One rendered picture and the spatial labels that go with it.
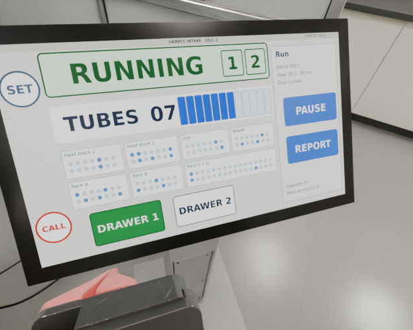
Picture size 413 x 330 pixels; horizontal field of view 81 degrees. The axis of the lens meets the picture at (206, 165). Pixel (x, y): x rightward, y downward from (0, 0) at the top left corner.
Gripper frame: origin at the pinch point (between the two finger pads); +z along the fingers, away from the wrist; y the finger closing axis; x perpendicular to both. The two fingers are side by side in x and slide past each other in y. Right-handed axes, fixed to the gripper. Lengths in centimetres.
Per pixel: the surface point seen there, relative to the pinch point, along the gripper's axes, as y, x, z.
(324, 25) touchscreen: -34.1, -24.0, 14.9
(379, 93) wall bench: -201, -19, 142
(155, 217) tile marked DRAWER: -4.1, 0.8, 14.8
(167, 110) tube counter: -8.0, -13.6, 14.8
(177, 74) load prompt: -10.1, -18.2, 14.8
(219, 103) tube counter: -15.5, -13.9, 14.8
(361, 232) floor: -125, 66, 93
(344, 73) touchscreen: -37.7, -16.6, 14.9
